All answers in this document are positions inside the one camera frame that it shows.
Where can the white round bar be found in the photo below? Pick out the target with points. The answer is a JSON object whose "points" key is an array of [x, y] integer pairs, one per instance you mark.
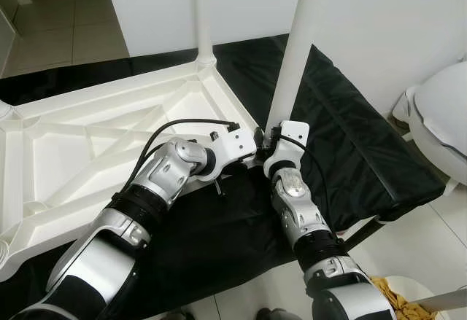
{"points": [[445, 299]]}

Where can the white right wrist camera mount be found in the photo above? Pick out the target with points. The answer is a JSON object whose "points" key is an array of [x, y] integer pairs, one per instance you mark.
{"points": [[292, 134]]}

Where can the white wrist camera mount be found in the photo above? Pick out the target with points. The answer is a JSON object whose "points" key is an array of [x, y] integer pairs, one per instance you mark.
{"points": [[292, 134], [237, 145]]}

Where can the white plastic children table top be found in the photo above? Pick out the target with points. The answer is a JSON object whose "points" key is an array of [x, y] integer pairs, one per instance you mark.
{"points": [[58, 138]]}

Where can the white plastic chair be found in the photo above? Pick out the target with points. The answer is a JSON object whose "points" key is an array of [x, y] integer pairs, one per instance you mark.
{"points": [[438, 116]]}

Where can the yellow crumpled cloth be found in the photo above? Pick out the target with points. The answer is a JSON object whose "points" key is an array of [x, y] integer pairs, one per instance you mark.
{"points": [[398, 302]]}

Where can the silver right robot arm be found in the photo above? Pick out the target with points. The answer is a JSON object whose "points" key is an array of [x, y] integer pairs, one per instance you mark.
{"points": [[299, 211]]}

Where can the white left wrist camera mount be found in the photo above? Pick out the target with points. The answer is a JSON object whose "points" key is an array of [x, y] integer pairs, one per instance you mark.
{"points": [[237, 145]]}

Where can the black table cloth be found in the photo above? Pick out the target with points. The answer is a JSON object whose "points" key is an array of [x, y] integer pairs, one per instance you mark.
{"points": [[365, 138]]}

